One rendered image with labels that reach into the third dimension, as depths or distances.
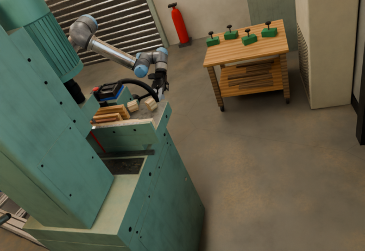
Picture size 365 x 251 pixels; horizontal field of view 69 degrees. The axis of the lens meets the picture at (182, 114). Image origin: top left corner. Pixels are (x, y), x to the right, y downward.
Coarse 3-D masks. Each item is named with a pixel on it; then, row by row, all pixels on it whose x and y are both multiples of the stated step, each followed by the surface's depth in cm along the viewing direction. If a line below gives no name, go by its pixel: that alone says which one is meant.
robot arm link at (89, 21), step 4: (80, 16) 156; (84, 16) 154; (88, 16) 155; (76, 20) 152; (80, 20) 149; (84, 20) 151; (88, 20) 152; (92, 20) 155; (88, 24) 150; (92, 24) 154; (96, 24) 159; (92, 28) 153; (96, 28) 159; (92, 32) 154; (72, 40) 159; (72, 44) 160; (76, 44) 160; (76, 48) 163; (76, 52) 167
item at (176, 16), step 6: (168, 6) 360; (174, 6) 359; (174, 12) 362; (180, 12) 367; (174, 18) 366; (180, 18) 367; (174, 24) 374; (180, 24) 371; (180, 30) 376; (186, 30) 382; (180, 36) 382; (186, 36) 383; (180, 42) 393; (186, 42) 386
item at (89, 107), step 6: (90, 96) 111; (84, 102) 108; (90, 102) 110; (96, 102) 113; (84, 108) 106; (90, 108) 109; (96, 108) 113; (84, 114) 106; (90, 114) 109; (90, 120) 109
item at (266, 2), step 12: (252, 0) 261; (264, 0) 260; (276, 0) 258; (288, 0) 257; (252, 12) 269; (264, 12) 267; (276, 12) 266; (288, 12) 264; (252, 24) 277; (288, 24) 272; (288, 36) 280; (288, 48) 288
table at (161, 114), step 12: (144, 108) 122; (156, 108) 119; (168, 108) 121; (156, 120) 112; (168, 120) 119; (156, 132) 107; (96, 144) 119; (108, 144) 117; (120, 144) 115; (132, 144) 113; (144, 144) 112
